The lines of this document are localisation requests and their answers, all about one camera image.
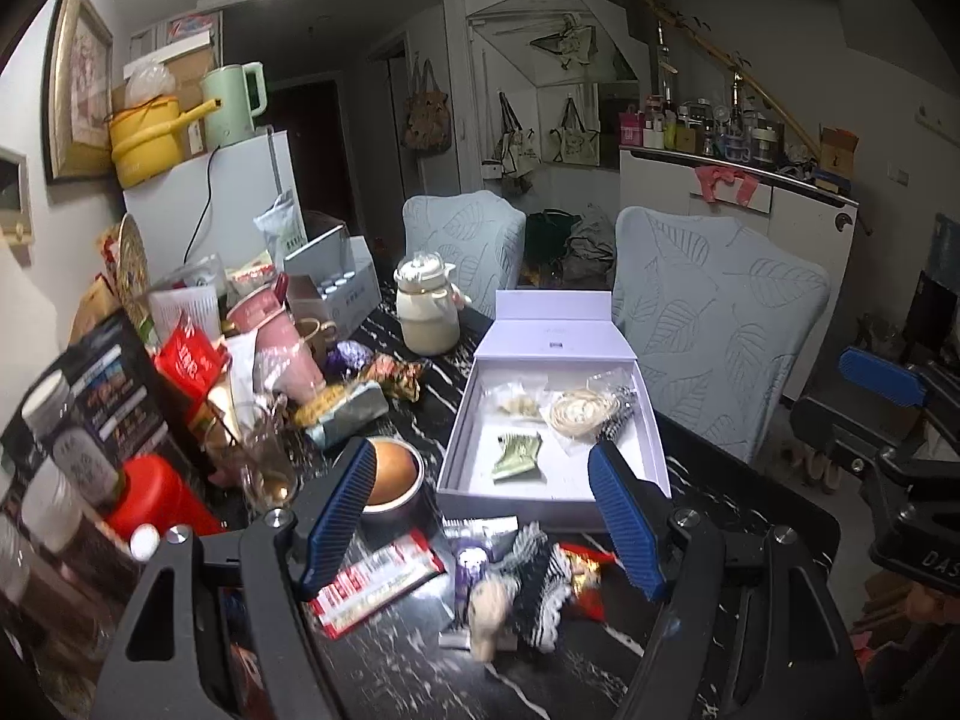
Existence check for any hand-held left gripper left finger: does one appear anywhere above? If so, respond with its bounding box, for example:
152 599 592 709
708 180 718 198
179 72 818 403
94 436 380 720

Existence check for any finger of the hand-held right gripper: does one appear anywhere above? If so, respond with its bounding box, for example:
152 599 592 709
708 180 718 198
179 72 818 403
793 394 901 470
838 346 960 436

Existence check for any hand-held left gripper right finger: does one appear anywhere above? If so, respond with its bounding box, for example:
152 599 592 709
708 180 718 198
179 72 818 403
586 439 875 720

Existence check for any orange red snack packet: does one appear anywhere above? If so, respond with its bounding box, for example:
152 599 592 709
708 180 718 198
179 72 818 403
559 544 617 620

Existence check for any red white label packet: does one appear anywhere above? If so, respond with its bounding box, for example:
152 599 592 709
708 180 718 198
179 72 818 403
309 529 445 638

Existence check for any lavender gift box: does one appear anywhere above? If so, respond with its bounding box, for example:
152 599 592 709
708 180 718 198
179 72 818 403
436 290 672 533

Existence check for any black white checkered hair bow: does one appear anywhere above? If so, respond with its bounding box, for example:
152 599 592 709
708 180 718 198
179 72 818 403
598 385 640 445

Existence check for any bagged beige cord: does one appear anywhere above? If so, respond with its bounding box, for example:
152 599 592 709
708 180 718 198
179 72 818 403
550 388 612 442

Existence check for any small purple packet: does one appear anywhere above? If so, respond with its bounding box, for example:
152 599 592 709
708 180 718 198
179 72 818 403
454 544 492 620

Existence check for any clear bag with beige contents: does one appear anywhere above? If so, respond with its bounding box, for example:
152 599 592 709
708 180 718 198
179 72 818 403
487 381 557 422

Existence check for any beige plush toy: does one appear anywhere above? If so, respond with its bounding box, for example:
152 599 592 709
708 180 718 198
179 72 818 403
469 577 518 661

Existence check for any person's right hand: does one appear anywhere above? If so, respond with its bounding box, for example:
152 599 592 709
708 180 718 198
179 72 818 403
896 585 960 635

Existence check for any steel bowl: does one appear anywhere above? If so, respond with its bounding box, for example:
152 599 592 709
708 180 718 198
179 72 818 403
360 437 427 533

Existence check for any brown round ball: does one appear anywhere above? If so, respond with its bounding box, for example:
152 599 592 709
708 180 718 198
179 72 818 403
364 441 419 505

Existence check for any glass cup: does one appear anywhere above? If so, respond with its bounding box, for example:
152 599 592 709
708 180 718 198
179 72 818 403
221 401 301 518

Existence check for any green gold foil packet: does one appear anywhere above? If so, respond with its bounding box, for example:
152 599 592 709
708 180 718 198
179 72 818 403
304 379 391 447

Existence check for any silver foil sachet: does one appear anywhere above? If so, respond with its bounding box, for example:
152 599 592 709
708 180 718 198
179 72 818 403
442 516 518 541

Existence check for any colourful snack wrapper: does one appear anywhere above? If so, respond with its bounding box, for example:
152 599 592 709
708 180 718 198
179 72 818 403
364 355 425 402

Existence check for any light blue covered chair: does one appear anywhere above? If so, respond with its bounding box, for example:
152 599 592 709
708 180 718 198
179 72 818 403
611 206 832 466
403 193 527 316

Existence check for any purple wrapper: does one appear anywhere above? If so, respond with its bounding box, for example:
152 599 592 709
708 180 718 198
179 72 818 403
326 340 372 380

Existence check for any red container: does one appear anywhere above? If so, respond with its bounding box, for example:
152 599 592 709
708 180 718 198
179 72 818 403
105 454 224 541

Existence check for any pink tumbler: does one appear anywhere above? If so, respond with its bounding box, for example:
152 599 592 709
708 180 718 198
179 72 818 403
225 285 327 406

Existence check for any cream ceramic jar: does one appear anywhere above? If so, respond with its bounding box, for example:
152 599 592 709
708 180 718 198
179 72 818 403
394 251 473 357

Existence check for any white carton of bottles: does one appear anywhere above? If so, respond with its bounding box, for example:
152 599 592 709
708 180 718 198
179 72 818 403
283 225 382 342

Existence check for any small open cardboard box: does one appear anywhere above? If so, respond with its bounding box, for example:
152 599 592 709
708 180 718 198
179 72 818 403
820 127 860 177

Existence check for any pink cloth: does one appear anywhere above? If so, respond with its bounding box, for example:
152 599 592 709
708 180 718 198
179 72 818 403
694 165 762 207

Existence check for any white ribbed basket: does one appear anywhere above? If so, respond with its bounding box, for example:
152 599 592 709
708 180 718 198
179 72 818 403
148 285 222 350

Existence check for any black printed box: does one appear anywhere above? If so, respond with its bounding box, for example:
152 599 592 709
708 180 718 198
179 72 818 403
0 311 196 533

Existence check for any white jar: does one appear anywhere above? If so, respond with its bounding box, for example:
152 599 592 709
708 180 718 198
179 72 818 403
21 457 83 556
21 371 121 500

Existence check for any dark green bag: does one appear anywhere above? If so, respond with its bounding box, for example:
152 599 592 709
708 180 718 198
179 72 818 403
525 210 582 271

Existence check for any green white pouch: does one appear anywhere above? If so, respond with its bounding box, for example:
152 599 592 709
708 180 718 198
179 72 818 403
253 191 307 263

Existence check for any row of bottles and jars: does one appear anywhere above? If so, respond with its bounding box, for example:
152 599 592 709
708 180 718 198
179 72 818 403
619 94 785 166

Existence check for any woven round fan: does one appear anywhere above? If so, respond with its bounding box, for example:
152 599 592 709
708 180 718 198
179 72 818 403
116 214 155 331

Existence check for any white fridge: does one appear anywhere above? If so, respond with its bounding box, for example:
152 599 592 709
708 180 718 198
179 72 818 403
122 129 301 286

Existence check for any bamboo handrail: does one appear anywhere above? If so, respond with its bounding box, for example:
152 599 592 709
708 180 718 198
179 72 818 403
634 0 822 155

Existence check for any dark door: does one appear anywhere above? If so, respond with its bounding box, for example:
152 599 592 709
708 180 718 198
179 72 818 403
266 75 357 237

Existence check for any white printed tote bag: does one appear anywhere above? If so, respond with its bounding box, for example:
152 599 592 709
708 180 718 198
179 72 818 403
550 97 601 166
499 92 542 166

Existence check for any brown tote bag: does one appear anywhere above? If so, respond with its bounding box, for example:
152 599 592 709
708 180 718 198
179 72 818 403
403 58 452 155

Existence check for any yellow pot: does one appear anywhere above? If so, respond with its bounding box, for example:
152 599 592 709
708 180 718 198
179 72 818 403
105 94 222 188

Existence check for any pale green electric kettle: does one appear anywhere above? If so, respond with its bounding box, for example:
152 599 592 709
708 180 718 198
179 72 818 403
201 64 267 149

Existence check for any pale hanging bag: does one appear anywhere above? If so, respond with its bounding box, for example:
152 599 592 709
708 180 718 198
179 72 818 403
529 15 597 68

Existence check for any large cardboard box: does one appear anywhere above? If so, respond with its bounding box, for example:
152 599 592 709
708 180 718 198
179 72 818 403
124 52 218 158

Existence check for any clear plastic bag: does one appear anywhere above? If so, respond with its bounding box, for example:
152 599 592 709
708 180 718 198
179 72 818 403
124 61 177 107

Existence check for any framed picture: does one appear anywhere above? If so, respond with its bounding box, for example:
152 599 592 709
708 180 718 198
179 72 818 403
41 0 113 185

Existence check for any black power cable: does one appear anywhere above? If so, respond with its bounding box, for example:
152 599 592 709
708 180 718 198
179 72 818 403
184 146 218 263

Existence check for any wall intercom panel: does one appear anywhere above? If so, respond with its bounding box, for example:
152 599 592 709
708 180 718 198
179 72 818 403
0 146 35 248

